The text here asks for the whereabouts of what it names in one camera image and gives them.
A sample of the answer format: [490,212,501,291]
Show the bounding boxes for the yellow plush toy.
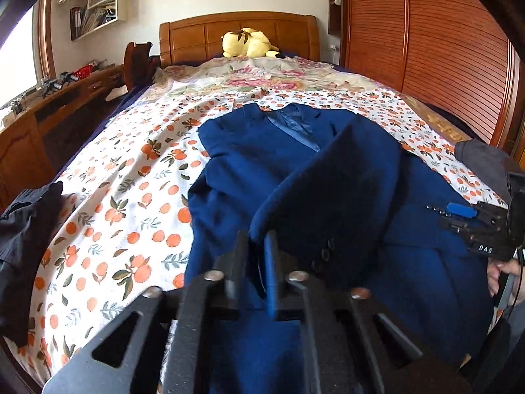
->
[221,27,284,59]

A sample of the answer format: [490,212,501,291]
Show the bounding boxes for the black clothes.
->
[0,181,64,347]

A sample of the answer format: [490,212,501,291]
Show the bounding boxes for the navy bed sheet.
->
[53,86,138,181]

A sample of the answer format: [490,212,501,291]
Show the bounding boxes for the wooden desk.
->
[0,63,126,214]

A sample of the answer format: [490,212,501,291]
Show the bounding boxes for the person's right hand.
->
[487,260,521,297]

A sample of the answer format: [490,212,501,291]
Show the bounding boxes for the blue suit jacket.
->
[184,102,495,394]

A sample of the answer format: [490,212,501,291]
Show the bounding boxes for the wooden chair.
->
[124,42,161,91]

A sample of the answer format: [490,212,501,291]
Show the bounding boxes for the floral blanket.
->
[154,55,341,104]

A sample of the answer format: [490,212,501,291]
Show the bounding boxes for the wooden headboard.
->
[159,11,321,68]

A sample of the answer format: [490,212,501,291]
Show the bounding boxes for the black devices on desk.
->
[41,72,78,99]

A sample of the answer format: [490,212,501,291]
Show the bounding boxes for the white wall shelf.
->
[57,0,129,42]

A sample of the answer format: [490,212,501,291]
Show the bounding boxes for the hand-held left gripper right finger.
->
[264,232,472,394]

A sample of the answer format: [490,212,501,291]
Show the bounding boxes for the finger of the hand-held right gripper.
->
[440,221,507,249]
[447,204,509,224]

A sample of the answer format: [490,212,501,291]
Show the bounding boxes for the golden brown patterned cloth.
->
[406,94,472,144]

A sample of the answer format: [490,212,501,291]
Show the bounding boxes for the orange print bed sheet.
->
[8,86,509,386]

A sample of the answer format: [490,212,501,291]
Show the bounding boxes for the dark grey cloth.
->
[454,140,513,204]

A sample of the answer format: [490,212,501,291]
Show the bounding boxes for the wooden slatted wardrobe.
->
[328,0,521,152]

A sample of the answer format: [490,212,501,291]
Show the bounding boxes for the window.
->
[0,4,46,107]

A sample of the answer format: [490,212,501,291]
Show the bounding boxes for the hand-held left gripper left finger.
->
[41,230,251,394]

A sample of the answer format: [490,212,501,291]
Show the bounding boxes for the black cable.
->
[516,246,525,309]

